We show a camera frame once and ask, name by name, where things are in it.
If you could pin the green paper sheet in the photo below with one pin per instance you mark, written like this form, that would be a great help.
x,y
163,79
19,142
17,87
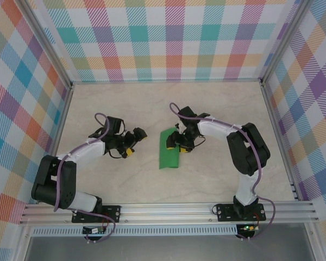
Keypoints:
x,y
168,160

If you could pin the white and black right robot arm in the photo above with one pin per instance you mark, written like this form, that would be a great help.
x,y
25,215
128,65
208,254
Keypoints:
x,y
217,130

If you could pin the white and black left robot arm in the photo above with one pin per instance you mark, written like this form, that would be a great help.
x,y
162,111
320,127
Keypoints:
x,y
92,148

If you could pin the small black circuit board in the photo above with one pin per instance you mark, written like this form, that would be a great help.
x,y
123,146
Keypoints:
x,y
93,230

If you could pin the small circuit board green light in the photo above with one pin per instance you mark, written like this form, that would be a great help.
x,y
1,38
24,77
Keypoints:
x,y
248,228

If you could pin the grey metal panel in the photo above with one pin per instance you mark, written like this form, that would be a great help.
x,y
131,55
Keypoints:
x,y
165,250

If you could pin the aluminium side rail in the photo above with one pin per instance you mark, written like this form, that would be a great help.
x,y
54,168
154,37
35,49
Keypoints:
x,y
279,144
55,144

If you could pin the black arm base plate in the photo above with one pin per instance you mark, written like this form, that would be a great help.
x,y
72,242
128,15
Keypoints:
x,y
112,213
224,213

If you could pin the wide aluminium mounting rail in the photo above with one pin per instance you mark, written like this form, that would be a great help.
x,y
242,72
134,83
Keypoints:
x,y
165,213

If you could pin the aluminium frame post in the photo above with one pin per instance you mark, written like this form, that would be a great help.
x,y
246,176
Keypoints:
x,y
50,46
284,40

